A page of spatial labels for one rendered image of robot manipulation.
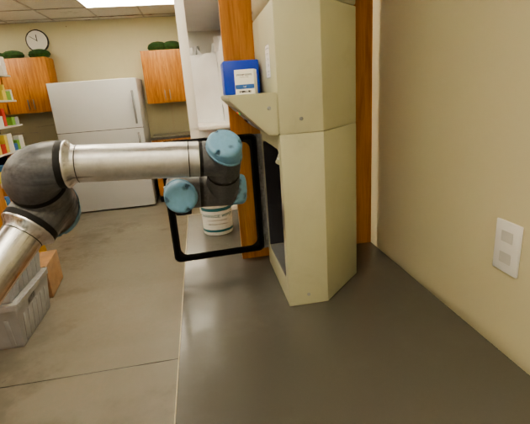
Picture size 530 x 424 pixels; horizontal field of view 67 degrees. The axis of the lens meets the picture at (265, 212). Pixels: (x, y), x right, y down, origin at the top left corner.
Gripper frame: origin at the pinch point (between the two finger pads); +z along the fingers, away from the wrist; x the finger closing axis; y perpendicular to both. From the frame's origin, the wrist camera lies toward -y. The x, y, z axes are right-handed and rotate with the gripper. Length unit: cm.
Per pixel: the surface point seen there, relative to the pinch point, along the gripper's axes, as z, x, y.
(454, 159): -36, -68, 4
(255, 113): -28.7, -19.7, 18.8
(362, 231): 6, -63, -30
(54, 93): 465, 162, 32
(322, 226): -29.5, -35.2, -11.5
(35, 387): 84, 99, -129
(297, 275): -29.5, -27.7, -24.5
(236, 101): -28.5, -15.6, 22.0
